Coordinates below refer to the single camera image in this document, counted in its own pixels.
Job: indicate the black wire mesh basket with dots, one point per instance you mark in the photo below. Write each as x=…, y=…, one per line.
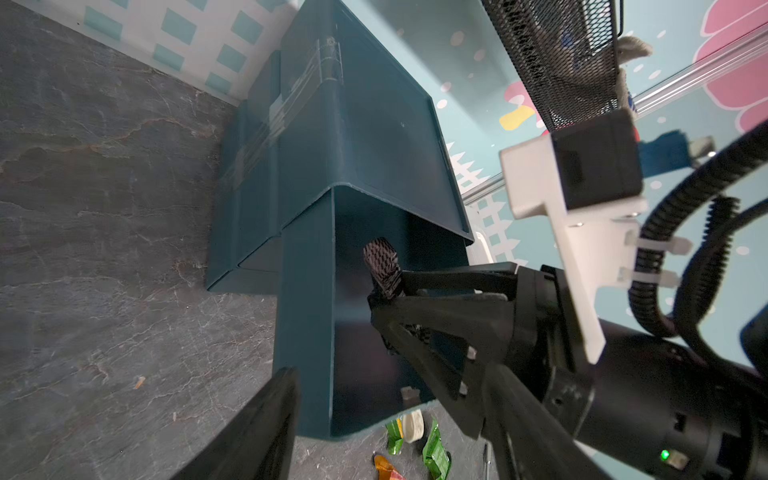
x=565, y=54

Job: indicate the black cookie packet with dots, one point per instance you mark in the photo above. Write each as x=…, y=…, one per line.
x=383, y=264

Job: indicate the green cookie packet top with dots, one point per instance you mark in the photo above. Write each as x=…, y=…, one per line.
x=395, y=436

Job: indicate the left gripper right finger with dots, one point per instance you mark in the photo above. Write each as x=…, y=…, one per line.
x=528, y=443

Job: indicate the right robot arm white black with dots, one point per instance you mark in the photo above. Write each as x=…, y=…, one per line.
x=662, y=411

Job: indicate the dark teal drawer cabinet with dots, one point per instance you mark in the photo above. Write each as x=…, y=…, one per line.
x=331, y=110

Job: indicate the orange cookie packet top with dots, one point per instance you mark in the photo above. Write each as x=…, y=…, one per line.
x=385, y=470

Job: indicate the teal top drawer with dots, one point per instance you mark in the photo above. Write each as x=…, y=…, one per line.
x=349, y=381

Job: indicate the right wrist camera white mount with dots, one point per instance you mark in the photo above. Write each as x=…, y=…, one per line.
x=586, y=179

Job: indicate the green cookie packet right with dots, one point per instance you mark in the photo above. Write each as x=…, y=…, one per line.
x=435, y=457

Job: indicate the green cookie packet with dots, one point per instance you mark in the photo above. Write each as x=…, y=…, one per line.
x=435, y=457
x=395, y=436

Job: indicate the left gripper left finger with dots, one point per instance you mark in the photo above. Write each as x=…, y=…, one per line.
x=258, y=442

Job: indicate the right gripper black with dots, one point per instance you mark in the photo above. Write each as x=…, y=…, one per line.
x=514, y=316

